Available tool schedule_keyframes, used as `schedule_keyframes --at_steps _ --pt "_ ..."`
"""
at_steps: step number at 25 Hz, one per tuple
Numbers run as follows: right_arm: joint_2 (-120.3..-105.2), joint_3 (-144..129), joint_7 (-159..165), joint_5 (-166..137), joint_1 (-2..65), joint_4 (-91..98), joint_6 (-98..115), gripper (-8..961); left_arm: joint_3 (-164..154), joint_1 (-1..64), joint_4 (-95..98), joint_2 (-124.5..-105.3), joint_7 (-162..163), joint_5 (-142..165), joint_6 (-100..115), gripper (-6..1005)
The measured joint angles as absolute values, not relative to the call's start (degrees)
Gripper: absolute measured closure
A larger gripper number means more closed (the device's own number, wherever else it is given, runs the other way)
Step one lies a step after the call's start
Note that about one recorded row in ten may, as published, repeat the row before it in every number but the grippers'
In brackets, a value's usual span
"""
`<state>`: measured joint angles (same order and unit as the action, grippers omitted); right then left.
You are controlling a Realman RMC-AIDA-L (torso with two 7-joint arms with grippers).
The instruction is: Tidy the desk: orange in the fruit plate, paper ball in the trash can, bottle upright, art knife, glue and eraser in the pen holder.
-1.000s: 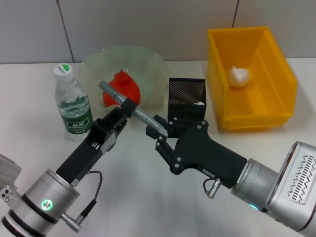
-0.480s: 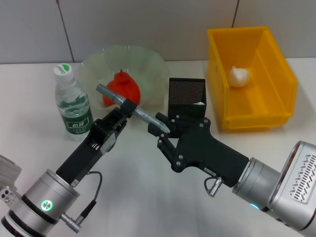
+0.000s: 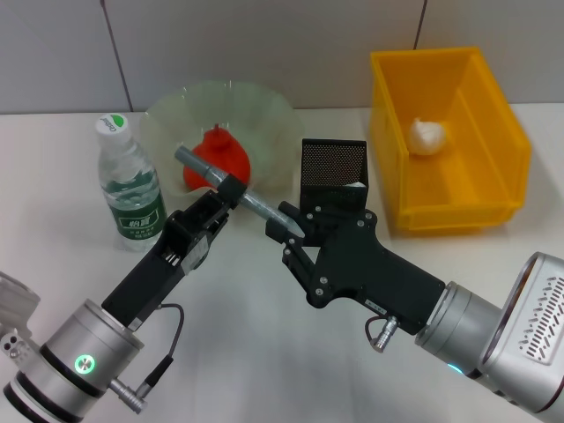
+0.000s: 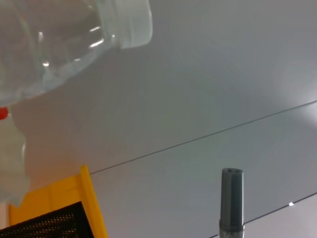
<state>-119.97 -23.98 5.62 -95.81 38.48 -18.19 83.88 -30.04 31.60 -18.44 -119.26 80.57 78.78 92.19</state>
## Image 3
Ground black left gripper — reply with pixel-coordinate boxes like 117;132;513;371
100;173;248;331

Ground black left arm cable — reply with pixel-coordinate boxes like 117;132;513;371
108;302;186;414

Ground translucent green wavy fruit plate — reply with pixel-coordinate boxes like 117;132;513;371
139;78;305;199

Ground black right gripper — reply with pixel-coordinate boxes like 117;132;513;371
263;200;447;337

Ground white paper ball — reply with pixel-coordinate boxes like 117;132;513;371
407;116;449;156

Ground red-orange toy orange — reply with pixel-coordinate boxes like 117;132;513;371
182;124;252;190

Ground grey glitter pen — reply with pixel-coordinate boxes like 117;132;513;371
174;146;304;237

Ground yellow plastic bin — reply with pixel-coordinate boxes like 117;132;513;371
368;46;532;234

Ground black mesh pen holder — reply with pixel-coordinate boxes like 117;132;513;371
298;137;369;248

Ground grey right arm cable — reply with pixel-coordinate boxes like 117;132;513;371
364;315;400;353

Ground clear green-label water bottle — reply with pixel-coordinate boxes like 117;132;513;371
94;112;172;253

